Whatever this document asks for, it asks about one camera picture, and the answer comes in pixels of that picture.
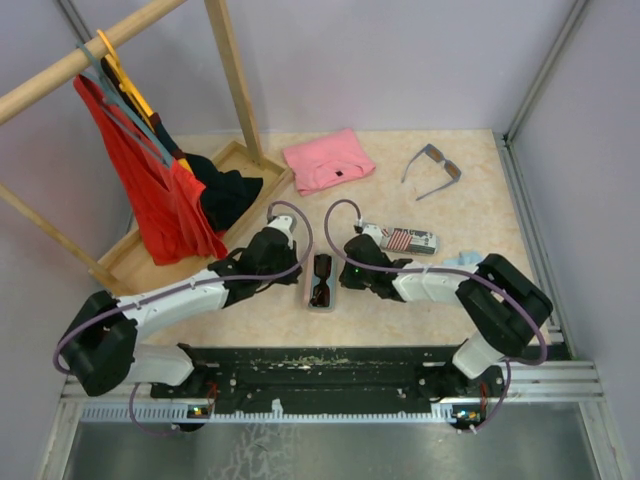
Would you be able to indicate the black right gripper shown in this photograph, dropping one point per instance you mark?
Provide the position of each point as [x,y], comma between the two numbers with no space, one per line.
[347,280]

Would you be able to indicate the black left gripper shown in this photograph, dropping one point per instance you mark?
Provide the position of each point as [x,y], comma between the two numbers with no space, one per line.
[291,255]

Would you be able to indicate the tortoiseshell brown sunglasses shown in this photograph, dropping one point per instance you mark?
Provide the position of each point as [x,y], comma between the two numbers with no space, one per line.
[321,292]

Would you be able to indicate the pink glasses case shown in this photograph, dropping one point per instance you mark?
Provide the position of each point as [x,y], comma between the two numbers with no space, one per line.
[308,271]

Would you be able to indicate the flag newspaper print glasses case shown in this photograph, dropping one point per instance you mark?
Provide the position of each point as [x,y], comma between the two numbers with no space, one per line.
[403,240]

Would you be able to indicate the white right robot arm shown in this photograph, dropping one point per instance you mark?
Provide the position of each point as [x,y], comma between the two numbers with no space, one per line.
[506,308]

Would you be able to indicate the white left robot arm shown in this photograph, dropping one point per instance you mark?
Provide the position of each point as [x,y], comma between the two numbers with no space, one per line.
[104,346]

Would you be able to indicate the dark navy garment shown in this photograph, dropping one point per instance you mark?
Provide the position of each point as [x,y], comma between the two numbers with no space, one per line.
[227,195]

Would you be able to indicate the folded pink shirt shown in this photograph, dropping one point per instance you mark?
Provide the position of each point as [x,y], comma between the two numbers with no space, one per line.
[328,161]

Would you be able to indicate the red hanging shirt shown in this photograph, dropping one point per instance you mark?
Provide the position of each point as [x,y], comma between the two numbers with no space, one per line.
[165,200]

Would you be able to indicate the grey blue hanger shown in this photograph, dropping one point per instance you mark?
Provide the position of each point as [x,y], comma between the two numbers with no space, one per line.
[125,112]

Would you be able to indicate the yellow hanger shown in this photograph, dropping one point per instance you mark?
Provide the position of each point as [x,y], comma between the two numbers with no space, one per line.
[146,119]

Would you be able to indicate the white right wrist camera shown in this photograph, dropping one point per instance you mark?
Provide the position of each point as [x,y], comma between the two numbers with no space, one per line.
[372,230]

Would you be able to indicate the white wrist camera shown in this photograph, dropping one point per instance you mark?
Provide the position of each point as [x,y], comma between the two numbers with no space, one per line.
[372,230]
[285,224]

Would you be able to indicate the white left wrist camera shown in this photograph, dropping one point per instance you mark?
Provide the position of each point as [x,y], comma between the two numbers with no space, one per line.
[285,224]

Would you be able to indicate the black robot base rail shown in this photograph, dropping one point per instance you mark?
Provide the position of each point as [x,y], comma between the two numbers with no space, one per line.
[342,384]

